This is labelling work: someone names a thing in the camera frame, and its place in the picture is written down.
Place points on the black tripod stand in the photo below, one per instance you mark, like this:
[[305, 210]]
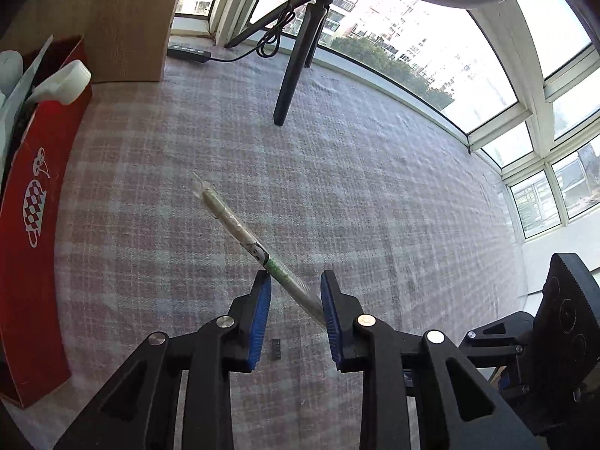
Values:
[[304, 48]]

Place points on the black inline cable remote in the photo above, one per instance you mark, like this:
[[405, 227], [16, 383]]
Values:
[[188, 54]]

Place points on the pink plaid tablecloth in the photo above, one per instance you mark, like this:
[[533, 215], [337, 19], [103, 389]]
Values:
[[411, 223]]

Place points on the large wooden board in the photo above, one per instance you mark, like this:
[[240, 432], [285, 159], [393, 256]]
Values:
[[125, 40]]

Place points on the white mask package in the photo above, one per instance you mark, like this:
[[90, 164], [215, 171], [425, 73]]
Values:
[[12, 106]]

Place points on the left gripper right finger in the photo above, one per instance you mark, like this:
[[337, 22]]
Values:
[[456, 407]]

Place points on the red cardboard box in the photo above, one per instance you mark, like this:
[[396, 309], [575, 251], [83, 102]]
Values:
[[33, 359]]

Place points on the white round plug device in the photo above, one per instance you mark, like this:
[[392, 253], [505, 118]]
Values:
[[11, 69]]

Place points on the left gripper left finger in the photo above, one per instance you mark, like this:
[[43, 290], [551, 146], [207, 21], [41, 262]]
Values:
[[176, 390]]

